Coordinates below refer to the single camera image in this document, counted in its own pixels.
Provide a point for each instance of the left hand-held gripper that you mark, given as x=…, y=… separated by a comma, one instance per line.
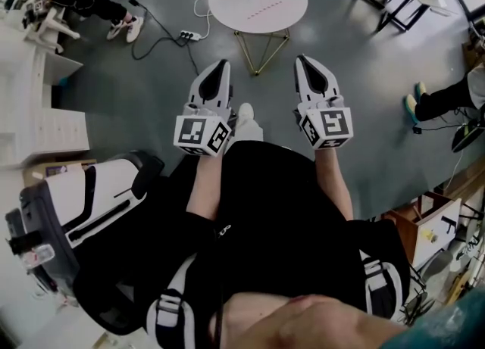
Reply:
x=197, y=129

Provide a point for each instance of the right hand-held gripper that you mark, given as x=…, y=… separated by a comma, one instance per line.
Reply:
x=333, y=124

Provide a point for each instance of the red striped straw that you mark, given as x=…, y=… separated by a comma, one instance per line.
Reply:
x=265, y=10

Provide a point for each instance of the person's left forearm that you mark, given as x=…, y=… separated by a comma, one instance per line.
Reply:
x=204, y=188

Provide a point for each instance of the person's right forearm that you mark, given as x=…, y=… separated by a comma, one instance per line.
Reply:
x=333, y=184

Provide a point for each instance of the person's white shoe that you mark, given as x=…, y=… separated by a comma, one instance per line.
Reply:
x=246, y=111
x=134, y=29
x=115, y=29

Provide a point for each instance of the person's grey trousers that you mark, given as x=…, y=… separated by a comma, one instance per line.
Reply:
x=248, y=131

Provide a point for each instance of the white power strip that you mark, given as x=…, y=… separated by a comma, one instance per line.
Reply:
x=189, y=36

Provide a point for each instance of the person's black shirt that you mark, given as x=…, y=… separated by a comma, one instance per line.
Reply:
x=273, y=207

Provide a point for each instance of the white black office chair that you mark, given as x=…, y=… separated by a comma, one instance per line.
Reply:
x=102, y=188

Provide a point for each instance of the black green-trimmed oval object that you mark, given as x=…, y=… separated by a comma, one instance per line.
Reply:
x=468, y=137

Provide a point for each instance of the white desk unit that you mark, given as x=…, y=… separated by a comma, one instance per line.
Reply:
x=22, y=75

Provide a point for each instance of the cardboard box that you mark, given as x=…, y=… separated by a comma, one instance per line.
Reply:
x=38, y=173

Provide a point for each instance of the clear plastic packaging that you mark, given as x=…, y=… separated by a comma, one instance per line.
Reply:
x=38, y=256

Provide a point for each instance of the person's chin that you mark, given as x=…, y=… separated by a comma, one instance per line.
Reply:
x=303, y=325

